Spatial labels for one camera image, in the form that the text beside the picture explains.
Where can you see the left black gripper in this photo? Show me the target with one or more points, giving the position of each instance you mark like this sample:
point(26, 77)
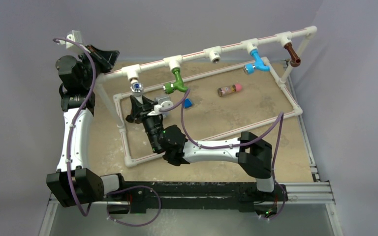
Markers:
point(106, 61)

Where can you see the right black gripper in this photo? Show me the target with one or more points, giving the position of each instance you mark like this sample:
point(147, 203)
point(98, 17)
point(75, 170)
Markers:
point(140, 115)

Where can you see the white water faucet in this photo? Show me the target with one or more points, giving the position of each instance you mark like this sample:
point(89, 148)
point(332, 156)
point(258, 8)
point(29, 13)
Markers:
point(136, 87)

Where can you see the white pvc pipe frame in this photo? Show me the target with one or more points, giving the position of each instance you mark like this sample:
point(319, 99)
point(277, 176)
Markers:
point(298, 38)

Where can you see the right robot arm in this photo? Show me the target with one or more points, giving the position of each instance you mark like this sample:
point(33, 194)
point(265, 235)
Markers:
point(251, 152)

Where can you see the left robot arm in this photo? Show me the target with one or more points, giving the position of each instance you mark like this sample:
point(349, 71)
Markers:
point(73, 182)

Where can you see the green water faucet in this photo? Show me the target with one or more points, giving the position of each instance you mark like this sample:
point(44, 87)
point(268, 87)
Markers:
point(177, 85)

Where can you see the blue water faucet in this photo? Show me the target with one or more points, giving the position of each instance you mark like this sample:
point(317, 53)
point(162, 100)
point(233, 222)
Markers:
point(258, 64)

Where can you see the brown water faucet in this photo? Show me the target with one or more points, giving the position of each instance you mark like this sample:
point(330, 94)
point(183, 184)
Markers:
point(295, 60)

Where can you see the blue cube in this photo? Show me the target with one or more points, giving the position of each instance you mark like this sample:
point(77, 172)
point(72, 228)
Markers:
point(187, 103)

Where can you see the pink capped bottle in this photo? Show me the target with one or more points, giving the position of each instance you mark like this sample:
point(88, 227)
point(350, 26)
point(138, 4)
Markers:
point(226, 90)

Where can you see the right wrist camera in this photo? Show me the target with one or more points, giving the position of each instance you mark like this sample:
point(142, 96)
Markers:
point(163, 104)

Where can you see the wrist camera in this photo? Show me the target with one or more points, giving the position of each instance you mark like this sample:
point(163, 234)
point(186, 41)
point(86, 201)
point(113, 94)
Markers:
point(163, 104)
point(75, 36)

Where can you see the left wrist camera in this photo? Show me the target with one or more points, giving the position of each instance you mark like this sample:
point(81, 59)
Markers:
point(75, 36)

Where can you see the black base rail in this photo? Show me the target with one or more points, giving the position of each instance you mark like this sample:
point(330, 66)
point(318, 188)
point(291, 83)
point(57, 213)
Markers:
point(242, 196)

